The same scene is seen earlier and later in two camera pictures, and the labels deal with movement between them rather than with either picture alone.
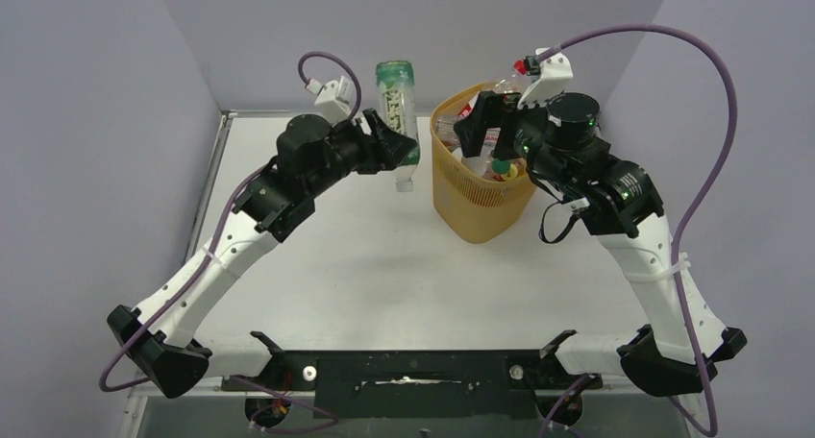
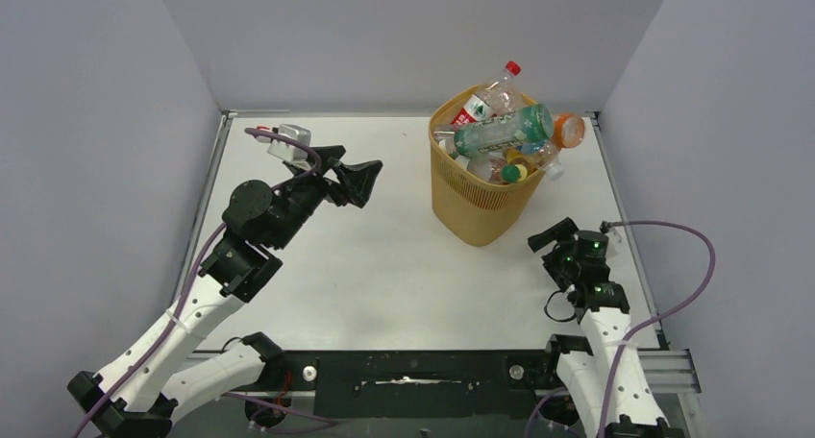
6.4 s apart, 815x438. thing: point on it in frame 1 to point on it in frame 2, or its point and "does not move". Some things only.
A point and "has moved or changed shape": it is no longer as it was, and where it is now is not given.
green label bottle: (397, 105) has moved or changed shape
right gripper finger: (472, 132) to (562, 231)
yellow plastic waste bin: (472, 207) does not move
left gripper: (394, 146) to (356, 178)
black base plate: (417, 384) does not move
